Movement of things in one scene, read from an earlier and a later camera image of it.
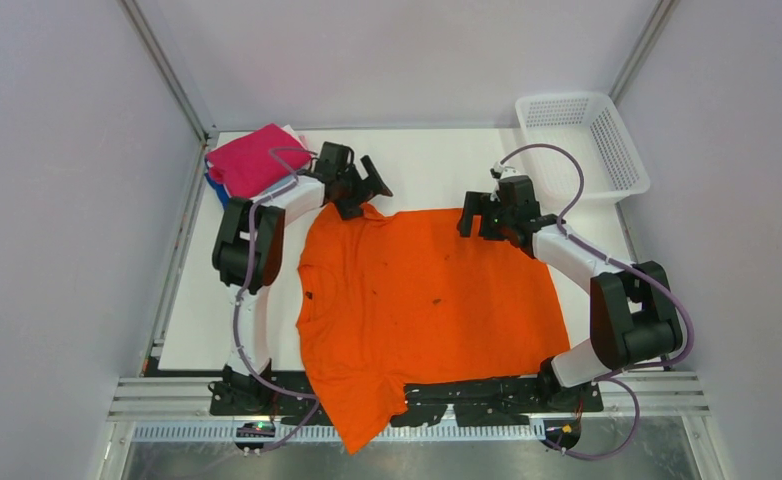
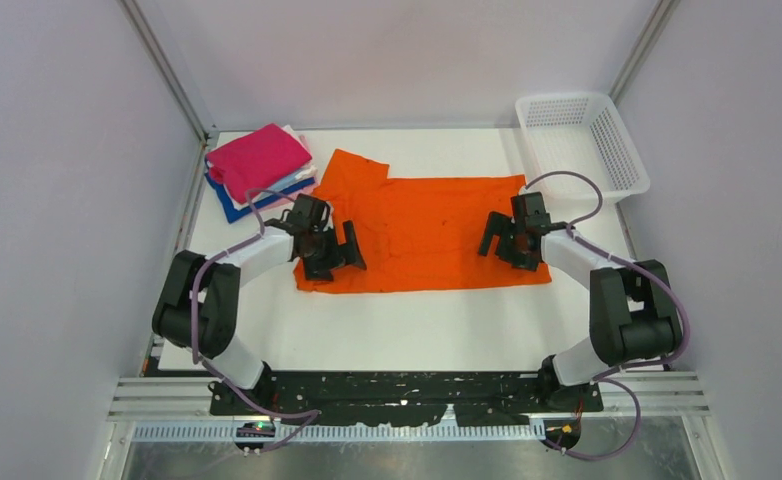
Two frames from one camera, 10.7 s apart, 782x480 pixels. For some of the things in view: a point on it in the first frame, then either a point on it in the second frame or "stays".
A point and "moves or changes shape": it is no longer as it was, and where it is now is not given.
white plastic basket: [591, 125] stays
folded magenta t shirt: [253, 163] stays
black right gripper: [477, 216] to [509, 240]
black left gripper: [357, 189] to [332, 252]
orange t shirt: [387, 301] moves or changes shape
